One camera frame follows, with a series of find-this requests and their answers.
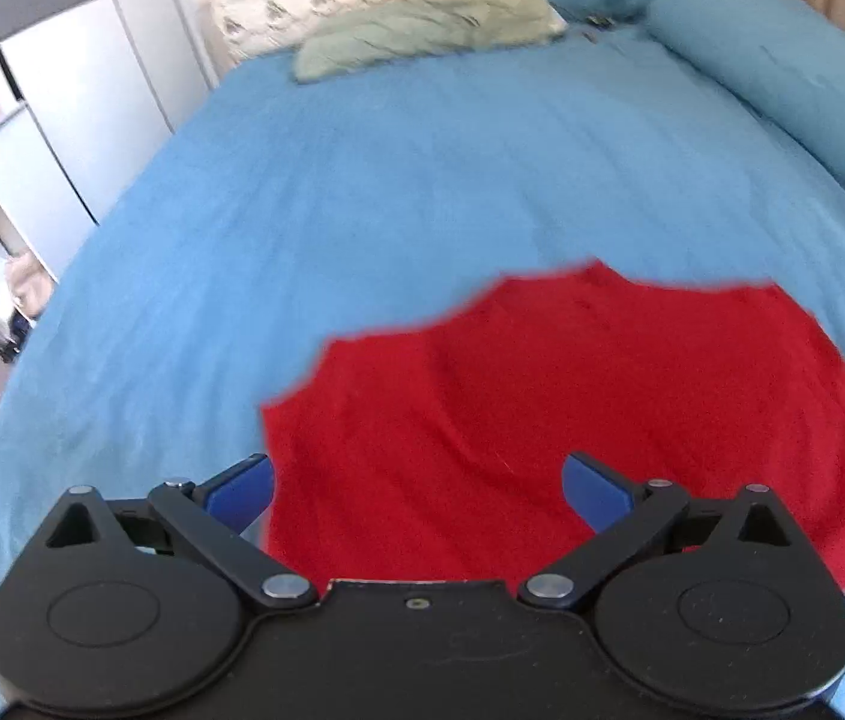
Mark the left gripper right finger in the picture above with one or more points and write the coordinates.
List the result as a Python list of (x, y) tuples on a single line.
[(714, 607)]

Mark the green pillow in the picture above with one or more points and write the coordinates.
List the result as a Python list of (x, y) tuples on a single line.
[(406, 29)]

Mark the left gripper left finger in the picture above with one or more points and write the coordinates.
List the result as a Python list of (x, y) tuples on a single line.
[(118, 607)]

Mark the blue bed sheet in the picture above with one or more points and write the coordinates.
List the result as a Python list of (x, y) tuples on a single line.
[(283, 215)]

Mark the red garment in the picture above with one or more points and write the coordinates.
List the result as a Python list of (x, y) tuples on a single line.
[(436, 454)]

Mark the white wardrobe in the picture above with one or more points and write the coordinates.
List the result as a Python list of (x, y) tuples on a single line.
[(104, 84)]

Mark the rolled teal duvet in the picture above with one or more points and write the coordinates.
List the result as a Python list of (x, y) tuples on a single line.
[(783, 58)]

